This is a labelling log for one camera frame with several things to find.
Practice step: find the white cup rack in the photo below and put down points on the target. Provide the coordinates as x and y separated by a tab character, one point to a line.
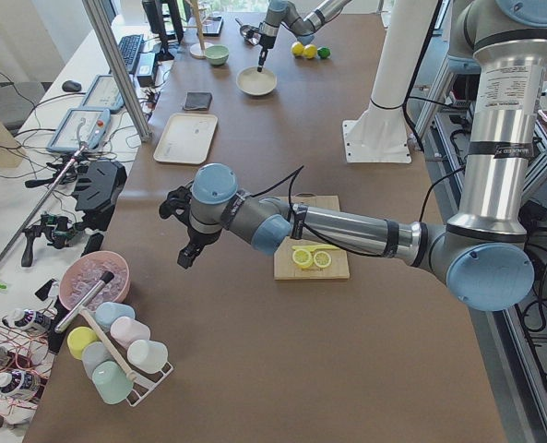
143	385

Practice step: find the grey cup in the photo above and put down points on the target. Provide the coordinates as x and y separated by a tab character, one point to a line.
94	355

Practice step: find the cream rectangular tray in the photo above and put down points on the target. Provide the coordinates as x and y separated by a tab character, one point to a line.
186	139

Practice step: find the light blue cup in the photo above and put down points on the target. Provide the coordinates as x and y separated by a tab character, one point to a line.
107	312

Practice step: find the lemon slice upper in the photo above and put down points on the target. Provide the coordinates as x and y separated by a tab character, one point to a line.
302	258

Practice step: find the black muddler in bowl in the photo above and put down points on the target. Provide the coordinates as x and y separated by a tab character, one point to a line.
64	322

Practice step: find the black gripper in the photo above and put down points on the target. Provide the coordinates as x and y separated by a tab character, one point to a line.
267	42
198	238

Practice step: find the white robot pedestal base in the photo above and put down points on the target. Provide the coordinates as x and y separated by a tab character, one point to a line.
379	135

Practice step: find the lemon slice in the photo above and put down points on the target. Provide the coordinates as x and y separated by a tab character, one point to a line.
322	259
302	258

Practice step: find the wooden cutting board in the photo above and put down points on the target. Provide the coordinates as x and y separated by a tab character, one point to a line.
286	270

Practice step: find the blue teach pendant far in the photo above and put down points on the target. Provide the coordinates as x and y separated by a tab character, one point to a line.
104	93

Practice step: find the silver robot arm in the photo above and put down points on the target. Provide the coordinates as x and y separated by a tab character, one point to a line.
479	252
284	13

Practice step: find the metal ice scoop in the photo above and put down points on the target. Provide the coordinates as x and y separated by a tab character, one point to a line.
248	32

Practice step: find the light green bowl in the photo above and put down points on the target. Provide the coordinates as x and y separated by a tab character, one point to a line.
217	54

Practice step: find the grey folded cloth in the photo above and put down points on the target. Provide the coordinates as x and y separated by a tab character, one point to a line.
197	101

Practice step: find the white cup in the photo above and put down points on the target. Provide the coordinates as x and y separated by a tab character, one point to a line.
149	356

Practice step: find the blue teach pendant near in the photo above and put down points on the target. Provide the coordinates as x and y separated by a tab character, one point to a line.
80	125

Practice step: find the pink bowl with ice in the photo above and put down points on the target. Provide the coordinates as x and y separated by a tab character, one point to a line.
87	271

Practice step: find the yellow plastic knife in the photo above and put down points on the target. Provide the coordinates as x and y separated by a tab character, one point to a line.
315	247

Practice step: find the black computer mouse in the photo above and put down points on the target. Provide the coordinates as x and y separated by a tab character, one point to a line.
71	86

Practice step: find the aluminium frame post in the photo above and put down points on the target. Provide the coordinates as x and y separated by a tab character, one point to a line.
103	30

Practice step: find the yellow cup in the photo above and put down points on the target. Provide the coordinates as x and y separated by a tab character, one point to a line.
79	339

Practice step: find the lemon slice lower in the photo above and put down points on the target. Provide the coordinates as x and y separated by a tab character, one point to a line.
322	259

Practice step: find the mint green cup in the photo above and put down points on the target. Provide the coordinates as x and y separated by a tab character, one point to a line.
111	382

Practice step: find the wooden cup tree stand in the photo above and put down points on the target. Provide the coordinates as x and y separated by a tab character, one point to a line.
198	49

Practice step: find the pink cup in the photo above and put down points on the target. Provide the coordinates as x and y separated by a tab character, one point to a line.
126	330

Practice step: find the yellow lemon near lime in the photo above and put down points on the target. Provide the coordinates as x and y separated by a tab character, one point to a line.
309	51

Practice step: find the blue teach pendant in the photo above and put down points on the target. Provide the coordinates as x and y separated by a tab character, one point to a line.
104	93
80	125

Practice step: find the cream round plate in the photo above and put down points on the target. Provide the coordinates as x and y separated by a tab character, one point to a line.
256	83

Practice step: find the black keyboard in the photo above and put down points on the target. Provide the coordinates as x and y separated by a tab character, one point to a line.
130	47

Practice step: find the green lime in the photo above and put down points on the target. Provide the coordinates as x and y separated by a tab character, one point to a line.
323	52

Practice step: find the yellow lemon outer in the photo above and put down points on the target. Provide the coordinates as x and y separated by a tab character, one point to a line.
297	49

